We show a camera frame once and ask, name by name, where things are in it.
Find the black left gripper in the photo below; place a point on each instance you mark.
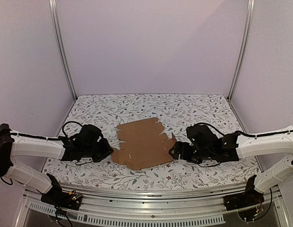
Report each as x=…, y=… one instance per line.
x=107, y=151

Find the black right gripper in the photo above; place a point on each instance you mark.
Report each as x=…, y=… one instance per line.
x=180, y=150

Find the brown cardboard box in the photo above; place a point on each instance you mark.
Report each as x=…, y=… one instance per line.
x=143, y=144

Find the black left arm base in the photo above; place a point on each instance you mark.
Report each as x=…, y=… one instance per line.
x=69, y=200

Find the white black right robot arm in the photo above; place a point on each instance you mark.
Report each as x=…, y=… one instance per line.
x=204, y=145

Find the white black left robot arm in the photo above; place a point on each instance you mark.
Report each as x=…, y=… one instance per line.
x=88, y=143

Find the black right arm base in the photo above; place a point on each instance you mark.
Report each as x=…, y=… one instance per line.
x=242, y=200

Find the floral patterned table mat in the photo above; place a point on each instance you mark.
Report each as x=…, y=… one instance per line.
x=176, y=112

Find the aluminium front rail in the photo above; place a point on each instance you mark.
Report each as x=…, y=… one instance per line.
x=102, y=207

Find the left aluminium frame post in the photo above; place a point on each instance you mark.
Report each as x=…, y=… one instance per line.
x=58, y=36

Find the aluminium frame post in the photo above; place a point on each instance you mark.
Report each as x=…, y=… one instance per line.
x=58, y=36
x=243, y=48

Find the right aluminium frame post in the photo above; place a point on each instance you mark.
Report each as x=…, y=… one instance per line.
x=243, y=48

